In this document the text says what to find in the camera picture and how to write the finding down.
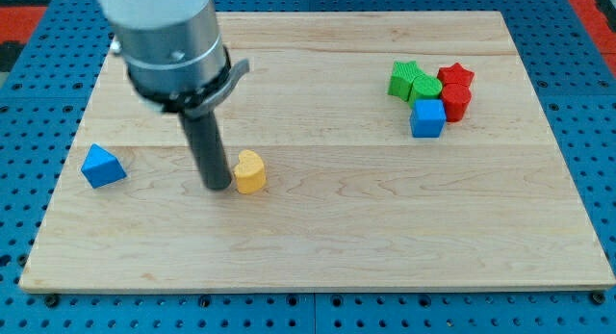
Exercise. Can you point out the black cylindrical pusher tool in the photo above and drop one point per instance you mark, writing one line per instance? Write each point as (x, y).
(204, 140)

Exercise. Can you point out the yellow heart block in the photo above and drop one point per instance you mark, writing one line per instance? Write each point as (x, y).
(250, 172)

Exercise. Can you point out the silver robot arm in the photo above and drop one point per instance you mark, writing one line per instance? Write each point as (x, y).
(178, 64)

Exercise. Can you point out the blue triangle block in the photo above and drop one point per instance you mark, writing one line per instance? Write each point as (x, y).
(101, 167)

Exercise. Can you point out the wooden board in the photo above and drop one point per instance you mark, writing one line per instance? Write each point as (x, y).
(353, 202)

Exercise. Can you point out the green star block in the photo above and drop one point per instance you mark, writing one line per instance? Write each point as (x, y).
(402, 78)

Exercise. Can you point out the blue cube block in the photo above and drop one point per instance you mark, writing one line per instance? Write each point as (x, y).
(428, 118)

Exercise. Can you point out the green cylinder block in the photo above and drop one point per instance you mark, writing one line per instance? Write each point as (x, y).
(424, 87)

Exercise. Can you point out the red cylinder block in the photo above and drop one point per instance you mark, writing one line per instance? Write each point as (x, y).
(456, 99)

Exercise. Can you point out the red star block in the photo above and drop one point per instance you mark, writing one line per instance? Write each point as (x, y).
(455, 74)

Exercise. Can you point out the blue perforated base mat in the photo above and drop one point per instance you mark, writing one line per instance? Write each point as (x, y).
(51, 54)

